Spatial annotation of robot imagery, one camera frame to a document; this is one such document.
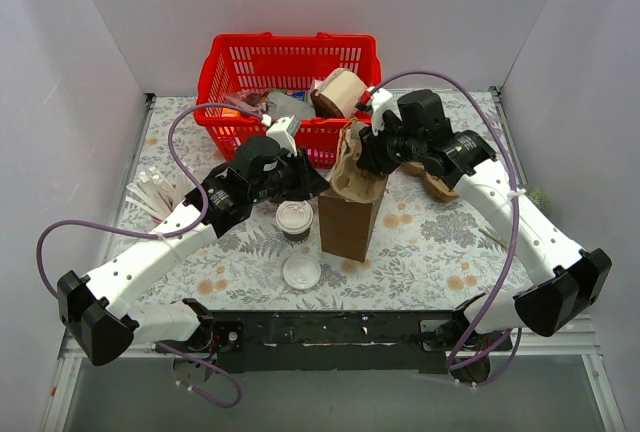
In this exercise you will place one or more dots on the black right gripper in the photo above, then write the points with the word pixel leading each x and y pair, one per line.
pixel 376 144

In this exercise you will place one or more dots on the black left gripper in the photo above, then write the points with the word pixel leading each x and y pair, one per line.
pixel 295 173

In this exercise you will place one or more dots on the brown paper bag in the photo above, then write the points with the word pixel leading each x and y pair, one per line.
pixel 346 227

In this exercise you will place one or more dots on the black paper coffee cup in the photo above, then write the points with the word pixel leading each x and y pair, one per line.
pixel 298 236

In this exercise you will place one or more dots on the white plastic cup lid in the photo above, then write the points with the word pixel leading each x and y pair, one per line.
pixel 301 272

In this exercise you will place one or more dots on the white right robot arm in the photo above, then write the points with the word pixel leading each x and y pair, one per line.
pixel 565 277

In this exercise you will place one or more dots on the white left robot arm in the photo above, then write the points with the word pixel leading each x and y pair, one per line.
pixel 150 252

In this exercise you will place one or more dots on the brown cardboard cup carrier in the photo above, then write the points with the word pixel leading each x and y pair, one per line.
pixel 433 185

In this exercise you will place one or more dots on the grey crumpled pouch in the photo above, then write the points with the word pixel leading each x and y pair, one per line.
pixel 281 104

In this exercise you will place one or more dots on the clear plastic snack packet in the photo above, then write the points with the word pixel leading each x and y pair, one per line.
pixel 253 103

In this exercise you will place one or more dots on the orange snack box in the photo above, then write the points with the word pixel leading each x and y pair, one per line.
pixel 229 112

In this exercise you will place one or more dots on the red plastic shopping basket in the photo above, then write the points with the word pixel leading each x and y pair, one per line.
pixel 252 75

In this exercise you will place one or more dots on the green melon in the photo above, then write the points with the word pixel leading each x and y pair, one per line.
pixel 540 199

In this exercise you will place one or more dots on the pink cup of straws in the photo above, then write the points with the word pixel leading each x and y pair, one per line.
pixel 156 194

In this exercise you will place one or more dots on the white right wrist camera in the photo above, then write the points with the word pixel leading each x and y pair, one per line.
pixel 375 103

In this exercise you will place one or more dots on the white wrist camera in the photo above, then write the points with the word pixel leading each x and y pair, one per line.
pixel 283 131
pixel 375 103

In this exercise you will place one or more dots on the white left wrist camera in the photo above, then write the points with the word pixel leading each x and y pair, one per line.
pixel 283 131

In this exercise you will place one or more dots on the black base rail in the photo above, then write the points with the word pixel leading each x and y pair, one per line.
pixel 249 341

